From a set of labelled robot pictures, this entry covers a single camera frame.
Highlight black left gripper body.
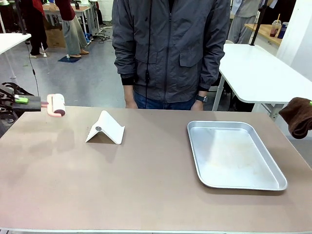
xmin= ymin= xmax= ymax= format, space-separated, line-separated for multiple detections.
xmin=0 ymin=91 xmax=16 ymax=116

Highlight black grip block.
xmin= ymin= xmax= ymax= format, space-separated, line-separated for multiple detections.
xmin=12 ymin=96 xmax=42 ymax=113

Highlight brown cloth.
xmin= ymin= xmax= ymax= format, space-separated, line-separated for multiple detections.
xmin=278 ymin=97 xmax=312 ymax=140

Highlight pink white lint roller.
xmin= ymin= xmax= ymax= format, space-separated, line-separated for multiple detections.
xmin=40 ymin=93 xmax=66 ymax=118

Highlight person's right forearm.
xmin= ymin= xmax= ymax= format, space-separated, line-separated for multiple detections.
xmin=114 ymin=46 xmax=137 ymax=86

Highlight person's left forearm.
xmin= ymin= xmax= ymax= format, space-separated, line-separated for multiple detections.
xmin=197 ymin=43 xmax=229 ymax=92

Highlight person's right hand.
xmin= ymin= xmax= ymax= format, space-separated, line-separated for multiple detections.
xmin=123 ymin=84 xmax=138 ymax=109

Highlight small white table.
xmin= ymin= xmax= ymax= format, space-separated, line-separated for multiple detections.
xmin=0 ymin=33 xmax=32 ymax=79

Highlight large white table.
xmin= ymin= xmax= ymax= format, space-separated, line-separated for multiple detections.
xmin=212 ymin=43 xmax=312 ymax=120

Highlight blue floor mat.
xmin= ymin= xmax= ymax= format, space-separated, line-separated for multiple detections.
xmin=58 ymin=55 xmax=80 ymax=64

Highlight cardboard box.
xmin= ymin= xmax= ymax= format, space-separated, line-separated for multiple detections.
xmin=45 ymin=28 xmax=66 ymax=49

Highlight person in red and black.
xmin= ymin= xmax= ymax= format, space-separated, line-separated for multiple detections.
xmin=20 ymin=0 xmax=49 ymax=59

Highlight blue bottle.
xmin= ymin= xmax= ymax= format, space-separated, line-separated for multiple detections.
xmin=277 ymin=21 xmax=290 ymax=40

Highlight plastic drink cup with straw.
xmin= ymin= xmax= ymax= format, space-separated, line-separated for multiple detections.
xmin=269 ymin=13 xmax=282 ymax=38

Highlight wooden side table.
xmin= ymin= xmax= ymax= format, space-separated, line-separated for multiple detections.
xmin=244 ymin=23 xmax=283 ymax=47

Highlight person in grey trousers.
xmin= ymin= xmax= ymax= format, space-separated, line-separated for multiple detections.
xmin=49 ymin=0 xmax=90 ymax=58

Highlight white folded roller stand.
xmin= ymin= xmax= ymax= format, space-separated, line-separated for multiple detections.
xmin=85 ymin=110 xmax=125 ymax=145

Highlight black pole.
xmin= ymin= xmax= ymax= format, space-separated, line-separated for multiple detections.
xmin=250 ymin=0 xmax=267 ymax=47

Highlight silver metal tray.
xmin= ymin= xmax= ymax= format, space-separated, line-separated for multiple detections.
xmin=187 ymin=120 xmax=288 ymax=191

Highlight person in grey vest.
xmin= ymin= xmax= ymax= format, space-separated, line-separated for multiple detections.
xmin=230 ymin=0 xmax=261 ymax=45

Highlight wooden background table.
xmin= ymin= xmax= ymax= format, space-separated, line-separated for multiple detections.
xmin=42 ymin=4 xmax=99 ymax=34

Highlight blue jeans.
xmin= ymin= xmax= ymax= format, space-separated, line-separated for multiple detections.
xmin=133 ymin=91 xmax=197 ymax=111

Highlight person in grey jacket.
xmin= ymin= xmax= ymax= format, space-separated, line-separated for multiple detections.
xmin=111 ymin=0 xmax=231 ymax=104

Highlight black floor cable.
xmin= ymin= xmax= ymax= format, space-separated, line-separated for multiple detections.
xmin=25 ymin=42 xmax=40 ymax=97

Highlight black earphone cord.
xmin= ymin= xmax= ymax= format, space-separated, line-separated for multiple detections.
xmin=145 ymin=0 xmax=153 ymax=109

